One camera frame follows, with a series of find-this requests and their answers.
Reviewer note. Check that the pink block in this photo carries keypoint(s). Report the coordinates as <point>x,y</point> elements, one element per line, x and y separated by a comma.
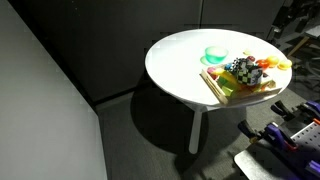
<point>212,71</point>

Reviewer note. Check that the wooden tray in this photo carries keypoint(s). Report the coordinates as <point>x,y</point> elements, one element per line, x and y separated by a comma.
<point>220,96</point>

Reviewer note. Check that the dark green block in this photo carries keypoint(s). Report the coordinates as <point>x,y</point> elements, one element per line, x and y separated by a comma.
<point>222,81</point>

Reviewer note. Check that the light green block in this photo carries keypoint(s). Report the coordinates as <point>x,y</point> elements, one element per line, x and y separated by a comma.
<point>228,90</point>

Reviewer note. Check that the white table leg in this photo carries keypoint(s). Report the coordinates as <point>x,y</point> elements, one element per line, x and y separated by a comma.
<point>195,133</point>

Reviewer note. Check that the green plastic bowl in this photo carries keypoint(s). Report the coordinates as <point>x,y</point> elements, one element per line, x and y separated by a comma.
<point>216,56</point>

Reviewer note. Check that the yellow banana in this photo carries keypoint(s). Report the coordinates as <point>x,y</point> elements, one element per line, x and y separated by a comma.
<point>226,77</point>

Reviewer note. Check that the yellow lemon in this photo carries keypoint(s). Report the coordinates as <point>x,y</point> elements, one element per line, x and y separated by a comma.
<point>247,52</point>

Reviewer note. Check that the red tomato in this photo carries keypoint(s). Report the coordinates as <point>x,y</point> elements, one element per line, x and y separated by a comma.
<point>262,64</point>

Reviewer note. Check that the purple black bar clamp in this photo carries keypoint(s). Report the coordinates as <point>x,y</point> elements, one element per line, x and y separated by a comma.
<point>275,133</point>
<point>283,108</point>
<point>313,166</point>

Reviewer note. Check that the white perforated breadboard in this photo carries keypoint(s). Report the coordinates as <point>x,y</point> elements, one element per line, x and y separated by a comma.
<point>306,133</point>

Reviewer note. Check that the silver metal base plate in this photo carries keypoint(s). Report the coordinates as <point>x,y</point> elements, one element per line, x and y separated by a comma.
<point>253,163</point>

